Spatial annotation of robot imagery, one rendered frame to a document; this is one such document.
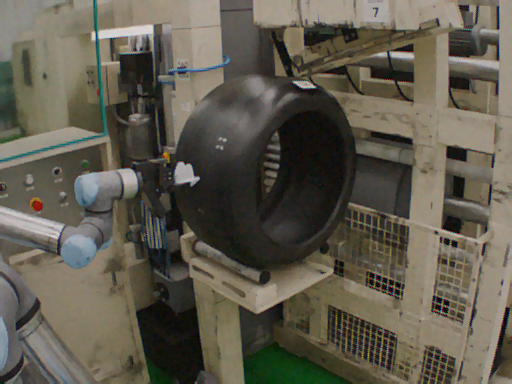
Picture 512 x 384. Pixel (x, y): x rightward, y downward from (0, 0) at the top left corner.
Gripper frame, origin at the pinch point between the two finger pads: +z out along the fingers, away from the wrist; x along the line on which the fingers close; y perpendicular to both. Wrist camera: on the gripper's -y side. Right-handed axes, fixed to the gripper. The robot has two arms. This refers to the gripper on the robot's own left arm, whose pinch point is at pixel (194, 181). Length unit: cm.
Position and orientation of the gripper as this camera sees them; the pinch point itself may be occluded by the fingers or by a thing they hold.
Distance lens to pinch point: 144.8
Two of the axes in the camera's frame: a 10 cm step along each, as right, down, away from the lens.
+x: -6.7, -2.1, 7.1
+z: 7.4, -1.3, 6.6
